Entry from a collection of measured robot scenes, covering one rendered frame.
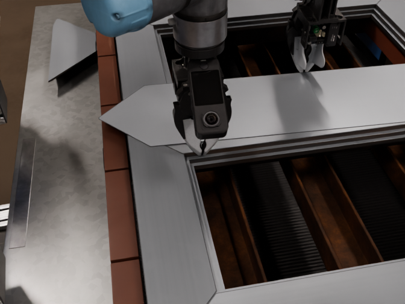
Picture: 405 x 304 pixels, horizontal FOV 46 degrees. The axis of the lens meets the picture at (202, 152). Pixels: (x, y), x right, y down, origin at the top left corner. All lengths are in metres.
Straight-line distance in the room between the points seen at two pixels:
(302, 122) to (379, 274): 0.32
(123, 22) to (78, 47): 0.81
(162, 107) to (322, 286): 0.44
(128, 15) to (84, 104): 0.68
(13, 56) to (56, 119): 1.67
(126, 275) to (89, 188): 0.35
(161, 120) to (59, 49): 0.55
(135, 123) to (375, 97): 0.46
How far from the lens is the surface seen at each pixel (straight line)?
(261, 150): 0.83
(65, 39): 1.40
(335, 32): 0.92
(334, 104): 0.94
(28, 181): 1.04
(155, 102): 0.91
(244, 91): 0.94
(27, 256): 0.92
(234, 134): 0.84
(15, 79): 2.63
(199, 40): 0.65
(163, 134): 0.84
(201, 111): 0.66
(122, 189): 0.78
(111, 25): 0.55
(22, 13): 3.25
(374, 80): 1.03
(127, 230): 0.73
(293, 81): 0.98
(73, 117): 1.17
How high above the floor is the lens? 1.40
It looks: 43 degrees down
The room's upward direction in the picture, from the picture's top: straight up
